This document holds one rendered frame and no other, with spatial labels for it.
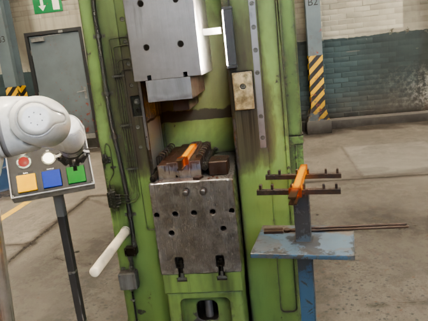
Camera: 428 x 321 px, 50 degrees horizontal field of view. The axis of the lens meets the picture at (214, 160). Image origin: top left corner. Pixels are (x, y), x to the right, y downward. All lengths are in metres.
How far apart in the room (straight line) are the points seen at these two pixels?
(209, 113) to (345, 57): 5.63
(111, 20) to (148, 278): 1.29
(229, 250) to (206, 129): 0.73
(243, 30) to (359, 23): 5.95
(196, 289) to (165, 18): 1.23
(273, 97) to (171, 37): 0.53
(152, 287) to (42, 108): 1.66
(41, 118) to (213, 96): 1.60
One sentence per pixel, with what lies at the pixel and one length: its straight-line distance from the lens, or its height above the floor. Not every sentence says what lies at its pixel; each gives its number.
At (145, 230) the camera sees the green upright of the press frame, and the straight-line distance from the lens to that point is 2.38.
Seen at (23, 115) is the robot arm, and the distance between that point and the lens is 0.99.
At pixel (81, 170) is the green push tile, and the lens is 2.06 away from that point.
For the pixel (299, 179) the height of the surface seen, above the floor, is 0.94.
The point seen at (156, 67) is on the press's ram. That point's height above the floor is 1.42.
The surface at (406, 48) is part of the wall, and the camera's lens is 8.14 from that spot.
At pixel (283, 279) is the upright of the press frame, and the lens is 2.41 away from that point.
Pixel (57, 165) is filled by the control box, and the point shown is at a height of 1.06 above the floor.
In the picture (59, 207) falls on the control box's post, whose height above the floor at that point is 0.84.
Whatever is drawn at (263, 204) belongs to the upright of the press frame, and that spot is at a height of 0.71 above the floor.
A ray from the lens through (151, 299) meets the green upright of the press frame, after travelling 2.54.
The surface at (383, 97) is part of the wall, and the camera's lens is 8.12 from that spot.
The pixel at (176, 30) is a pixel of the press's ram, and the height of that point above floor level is 1.56.
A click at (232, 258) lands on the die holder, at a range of 2.14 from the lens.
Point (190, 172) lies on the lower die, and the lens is 2.08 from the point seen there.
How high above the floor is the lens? 1.45
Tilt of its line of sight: 13 degrees down
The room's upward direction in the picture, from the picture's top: 6 degrees counter-clockwise
